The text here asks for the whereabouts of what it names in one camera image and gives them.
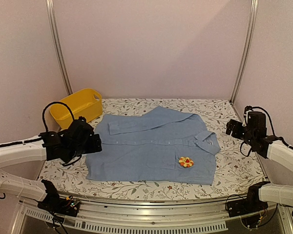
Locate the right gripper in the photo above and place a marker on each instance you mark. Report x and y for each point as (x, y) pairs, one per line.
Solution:
(230, 128)

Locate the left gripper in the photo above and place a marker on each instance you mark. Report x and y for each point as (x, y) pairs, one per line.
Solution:
(95, 144)

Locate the yellow orange flower brooch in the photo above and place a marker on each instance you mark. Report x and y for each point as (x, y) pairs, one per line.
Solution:
(186, 162)

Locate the blue button-up shirt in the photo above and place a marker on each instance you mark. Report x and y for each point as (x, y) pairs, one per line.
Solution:
(149, 147)

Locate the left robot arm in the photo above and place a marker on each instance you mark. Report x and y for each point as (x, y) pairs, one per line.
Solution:
(66, 145)

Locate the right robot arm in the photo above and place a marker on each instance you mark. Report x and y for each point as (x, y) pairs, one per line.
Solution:
(253, 132)

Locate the yellow plastic basket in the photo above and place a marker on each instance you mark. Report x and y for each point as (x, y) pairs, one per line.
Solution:
(86, 102)

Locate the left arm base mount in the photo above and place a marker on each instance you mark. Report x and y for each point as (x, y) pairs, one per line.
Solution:
(59, 205)

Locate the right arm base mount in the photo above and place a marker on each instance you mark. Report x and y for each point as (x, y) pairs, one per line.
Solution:
(254, 211)

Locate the aluminium front rail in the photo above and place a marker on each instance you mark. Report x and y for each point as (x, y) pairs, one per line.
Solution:
(112, 216)

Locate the right aluminium corner post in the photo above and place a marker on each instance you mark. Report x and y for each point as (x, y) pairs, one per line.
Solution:
(246, 50)

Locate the aluminium corner post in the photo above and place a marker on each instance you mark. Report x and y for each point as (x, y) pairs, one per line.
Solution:
(57, 45)
(246, 50)

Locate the left aluminium corner post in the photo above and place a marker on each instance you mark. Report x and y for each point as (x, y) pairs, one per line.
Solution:
(57, 45)

